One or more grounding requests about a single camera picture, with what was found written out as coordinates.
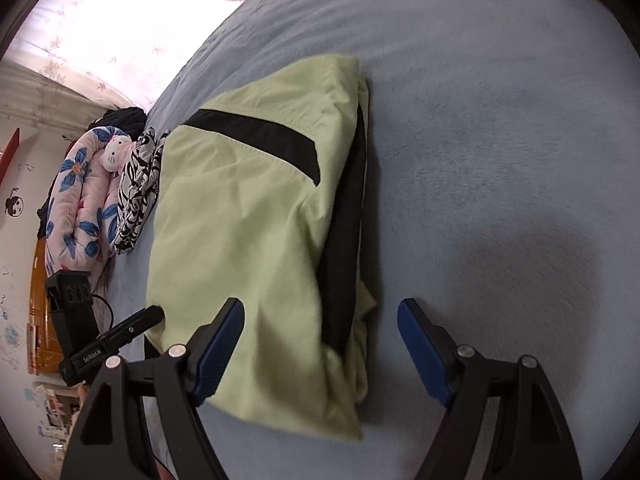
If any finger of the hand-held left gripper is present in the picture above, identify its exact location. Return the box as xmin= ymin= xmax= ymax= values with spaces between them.
xmin=116 ymin=305 xmax=166 ymax=343

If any green and black hooded jacket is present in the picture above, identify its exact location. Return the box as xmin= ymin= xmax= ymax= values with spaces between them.
xmin=144 ymin=54 xmax=379 ymax=442

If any orange wooden panel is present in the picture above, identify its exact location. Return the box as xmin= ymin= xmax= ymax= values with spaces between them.
xmin=29 ymin=237 xmax=67 ymax=377

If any blue bed sheet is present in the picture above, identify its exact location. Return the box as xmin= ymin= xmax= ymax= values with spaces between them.
xmin=100 ymin=0 xmax=640 ymax=480

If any sheer leaf print curtain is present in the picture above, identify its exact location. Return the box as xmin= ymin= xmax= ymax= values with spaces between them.
xmin=0 ymin=0 xmax=241 ymax=127

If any black fuzzy cloth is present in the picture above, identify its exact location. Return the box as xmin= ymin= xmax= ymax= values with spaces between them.
xmin=87 ymin=105 xmax=149 ymax=136

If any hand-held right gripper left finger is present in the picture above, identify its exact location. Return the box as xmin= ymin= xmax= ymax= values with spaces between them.
xmin=60 ymin=297 xmax=247 ymax=480

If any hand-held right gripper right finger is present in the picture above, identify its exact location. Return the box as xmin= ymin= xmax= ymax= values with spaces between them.
xmin=396 ymin=298 xmax=583 ymax=480

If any black and white printed garment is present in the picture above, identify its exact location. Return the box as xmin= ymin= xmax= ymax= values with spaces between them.
xmin=114 ymin=127 xmax=172 ymax=256

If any white cat plush toy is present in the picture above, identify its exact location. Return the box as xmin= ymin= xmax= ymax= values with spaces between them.
xmin=97 ymin=132 xmax=136 ymax=174

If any black round wall sticker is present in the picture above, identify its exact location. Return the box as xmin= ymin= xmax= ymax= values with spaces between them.
xmin=5 ymin=187 xmax=27 ymax=219

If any floral pink quilt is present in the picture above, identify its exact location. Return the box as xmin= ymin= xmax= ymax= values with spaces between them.
xmin=44 ymin=126 xmax=126 ymax=281

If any red wall decoration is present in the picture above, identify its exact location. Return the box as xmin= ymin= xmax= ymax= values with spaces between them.
xmin=0 ymin=127 xmax=22 ymax=187

